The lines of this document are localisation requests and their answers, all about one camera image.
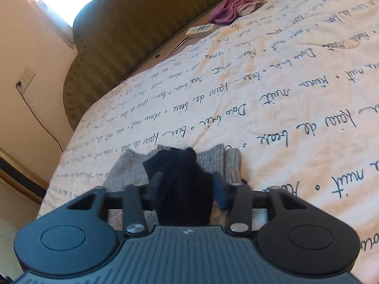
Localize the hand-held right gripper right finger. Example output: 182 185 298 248
211 173 307 235

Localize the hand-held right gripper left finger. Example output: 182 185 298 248
66 173 163 237

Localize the navy and grey knit sweater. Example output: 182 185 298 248
104 143 248 229

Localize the white script printed blanket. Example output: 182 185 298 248
37 0 379 284

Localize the white power strip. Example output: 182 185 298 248
185 24 216 39

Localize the green upholstered headboard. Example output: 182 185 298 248
63 0 265 131

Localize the purple cloth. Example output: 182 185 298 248
210 0 253 26

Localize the grey cloth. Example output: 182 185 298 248
237 1 263 17

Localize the black cable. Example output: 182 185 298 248
16 83 64 153

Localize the wall outlet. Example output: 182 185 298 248
16 69 36 93

